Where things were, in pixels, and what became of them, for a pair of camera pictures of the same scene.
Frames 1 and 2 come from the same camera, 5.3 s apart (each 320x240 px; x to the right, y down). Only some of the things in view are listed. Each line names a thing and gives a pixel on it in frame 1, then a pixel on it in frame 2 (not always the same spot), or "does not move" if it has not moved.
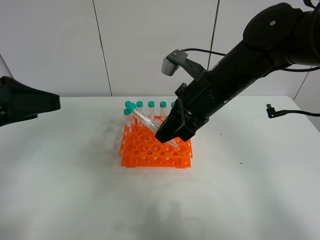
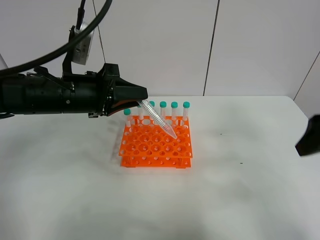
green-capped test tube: [127, 112] does not move
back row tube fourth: [163, 104] does not move
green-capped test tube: [145, 121] → [157, 117]
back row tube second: [139, 104] does not move
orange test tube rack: [140, 147] does not move
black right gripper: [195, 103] → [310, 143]
